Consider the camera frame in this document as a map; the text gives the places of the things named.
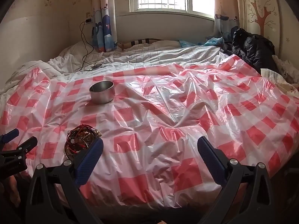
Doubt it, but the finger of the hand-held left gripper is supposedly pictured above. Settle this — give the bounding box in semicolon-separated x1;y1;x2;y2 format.
0;128;20;148
0;136;38;175

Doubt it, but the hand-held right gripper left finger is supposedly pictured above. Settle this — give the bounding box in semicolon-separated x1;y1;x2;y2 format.
25;138;104;224

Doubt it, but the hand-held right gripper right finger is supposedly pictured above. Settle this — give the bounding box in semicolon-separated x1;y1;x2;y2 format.
197;136;275;224

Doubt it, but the shallow steel bowl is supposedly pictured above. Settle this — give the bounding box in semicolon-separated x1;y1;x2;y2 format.
64;126;103;162

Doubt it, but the tangle of mixed jewelry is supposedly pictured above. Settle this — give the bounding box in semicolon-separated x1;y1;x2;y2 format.
66;125;102;155

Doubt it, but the steel cup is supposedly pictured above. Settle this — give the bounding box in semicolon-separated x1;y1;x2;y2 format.
89;81;115;104

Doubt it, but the red checked plastic sheet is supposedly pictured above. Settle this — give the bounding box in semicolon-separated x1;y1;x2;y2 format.
0;62;299;211

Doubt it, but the white paper sheet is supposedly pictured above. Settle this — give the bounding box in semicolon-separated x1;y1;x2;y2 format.
260;68;286;84

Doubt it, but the dark blue garment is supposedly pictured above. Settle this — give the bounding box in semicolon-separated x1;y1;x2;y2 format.
220;41;234;56

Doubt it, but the white striped bedsheet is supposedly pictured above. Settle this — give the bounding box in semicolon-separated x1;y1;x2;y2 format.
0;41;230;94

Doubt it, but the blue plastic bag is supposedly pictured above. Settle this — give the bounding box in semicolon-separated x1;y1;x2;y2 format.
179;37;225;48

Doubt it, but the black puffer jacket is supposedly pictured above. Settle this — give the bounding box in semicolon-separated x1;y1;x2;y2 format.
231;28;279;74

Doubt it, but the white plastic bag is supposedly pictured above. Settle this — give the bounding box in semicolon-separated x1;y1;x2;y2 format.
272;55;299;84

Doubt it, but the beige pillow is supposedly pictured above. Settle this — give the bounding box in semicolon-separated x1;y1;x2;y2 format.
149;40;182;50

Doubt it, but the striped plush toy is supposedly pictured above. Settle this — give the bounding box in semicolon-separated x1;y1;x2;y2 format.
118;38;164;50

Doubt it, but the blue cartoon curtain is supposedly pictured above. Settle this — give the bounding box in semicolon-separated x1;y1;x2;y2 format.
91;0;118;52

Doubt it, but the pink cartoon curtain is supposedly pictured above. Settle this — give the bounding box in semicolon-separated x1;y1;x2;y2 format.
214;0;241;38

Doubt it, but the wardrobe with tree decoration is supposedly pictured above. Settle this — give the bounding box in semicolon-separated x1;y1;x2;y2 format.
241;0;299;59

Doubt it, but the black cable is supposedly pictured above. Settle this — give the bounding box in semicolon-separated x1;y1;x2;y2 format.
79;20;103;72

